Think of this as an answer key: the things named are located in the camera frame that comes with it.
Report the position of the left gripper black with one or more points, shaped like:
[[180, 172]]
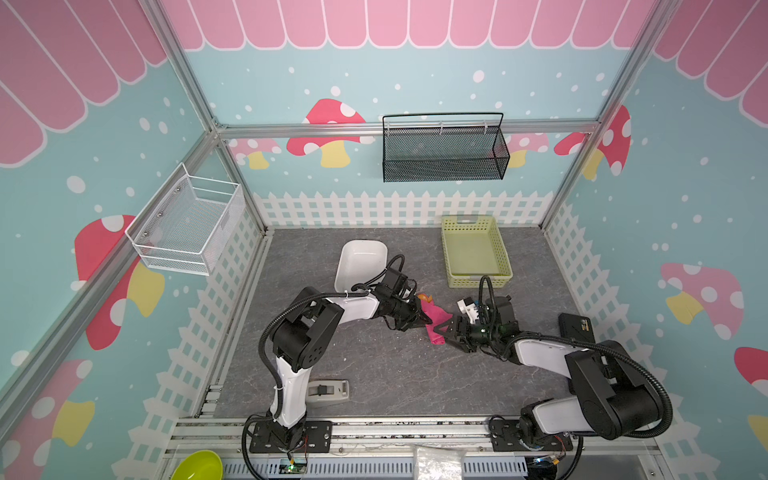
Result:
[[415, 319]]

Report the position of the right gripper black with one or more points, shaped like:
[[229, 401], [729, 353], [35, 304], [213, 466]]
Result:
[[463, 334]]

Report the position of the pink paper napkin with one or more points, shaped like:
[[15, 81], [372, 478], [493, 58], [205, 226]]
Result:
[[438, 317]]

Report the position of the white plastic tub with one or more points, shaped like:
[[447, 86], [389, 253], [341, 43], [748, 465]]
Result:
[[360, 261]]

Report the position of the green perforated plastic basket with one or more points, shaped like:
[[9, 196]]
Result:
[[473, 247]]

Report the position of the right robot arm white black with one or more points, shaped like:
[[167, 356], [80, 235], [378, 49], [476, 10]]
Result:
[[611, 394]]

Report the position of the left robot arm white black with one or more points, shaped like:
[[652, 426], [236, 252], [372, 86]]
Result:
[[297, 338]]

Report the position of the black flat box yellow label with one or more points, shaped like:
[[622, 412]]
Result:
[[576, 327]]

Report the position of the clear plastic bag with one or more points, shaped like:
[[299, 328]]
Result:
[[431, 463]]

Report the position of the lime green bowl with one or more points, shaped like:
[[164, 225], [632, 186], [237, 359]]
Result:
[[201, 465]]

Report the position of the grey switch box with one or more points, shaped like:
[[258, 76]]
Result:
[[328, 392]]

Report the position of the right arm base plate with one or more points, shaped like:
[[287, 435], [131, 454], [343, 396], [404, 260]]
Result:
[[522, 434]]

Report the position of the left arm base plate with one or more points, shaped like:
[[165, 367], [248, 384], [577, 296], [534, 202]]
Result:
[[318, 436]]

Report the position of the black mesh wall basket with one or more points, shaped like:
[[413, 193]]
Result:
[[437, 147]]

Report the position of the white wire wall basket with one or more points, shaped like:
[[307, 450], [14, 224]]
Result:
[[187, 224]]

